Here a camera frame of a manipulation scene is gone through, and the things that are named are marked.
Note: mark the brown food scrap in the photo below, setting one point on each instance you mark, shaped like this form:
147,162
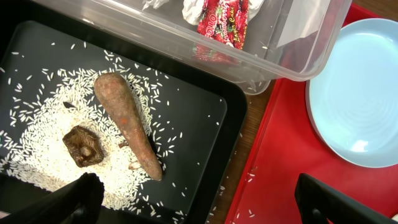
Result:
84,147

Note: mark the clear plastic waste bin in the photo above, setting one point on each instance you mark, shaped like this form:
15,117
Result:
284,39

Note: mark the brown carrot piece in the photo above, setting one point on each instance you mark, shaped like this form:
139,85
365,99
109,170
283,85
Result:
115,95

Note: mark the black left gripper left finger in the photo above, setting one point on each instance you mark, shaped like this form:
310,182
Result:
78,202

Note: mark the white crumpled paper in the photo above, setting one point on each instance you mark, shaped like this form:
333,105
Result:
189,10

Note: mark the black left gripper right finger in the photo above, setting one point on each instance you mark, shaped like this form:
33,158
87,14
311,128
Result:
318,203

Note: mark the red snack wrapper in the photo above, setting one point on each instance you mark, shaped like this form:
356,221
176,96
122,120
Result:
224,21

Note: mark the red serving tray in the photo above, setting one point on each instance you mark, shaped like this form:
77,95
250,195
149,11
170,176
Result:
287,145

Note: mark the black waste tray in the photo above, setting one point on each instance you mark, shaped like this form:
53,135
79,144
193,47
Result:
23,20

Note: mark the white rice grains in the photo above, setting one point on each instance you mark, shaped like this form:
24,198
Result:
47,88

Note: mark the large light blue plate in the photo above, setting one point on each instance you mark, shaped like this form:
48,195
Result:
352,103

